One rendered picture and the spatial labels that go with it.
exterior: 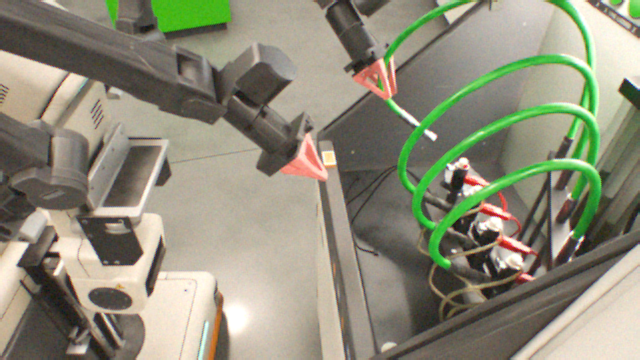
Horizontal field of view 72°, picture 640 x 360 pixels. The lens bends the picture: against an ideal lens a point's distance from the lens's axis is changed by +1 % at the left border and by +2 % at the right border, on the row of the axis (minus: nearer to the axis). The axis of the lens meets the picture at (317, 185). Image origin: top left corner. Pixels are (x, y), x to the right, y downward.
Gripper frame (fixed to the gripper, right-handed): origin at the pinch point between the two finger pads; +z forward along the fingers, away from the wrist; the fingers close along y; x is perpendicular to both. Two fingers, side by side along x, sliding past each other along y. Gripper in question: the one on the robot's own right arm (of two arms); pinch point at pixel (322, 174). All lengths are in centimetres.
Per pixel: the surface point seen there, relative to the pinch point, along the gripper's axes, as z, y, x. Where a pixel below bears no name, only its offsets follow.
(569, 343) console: 31.1, 18.8, -18.8
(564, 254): 34.4, 20.4, -2.8
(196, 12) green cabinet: -39, -179, 294
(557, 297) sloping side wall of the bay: 26.8, 20.4, -14.9
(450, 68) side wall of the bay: 22, 11, 51
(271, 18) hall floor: 13, -159, 340
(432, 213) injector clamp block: 31.7, -1.8, 16.3
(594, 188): 23.2, 29.9, -3.2
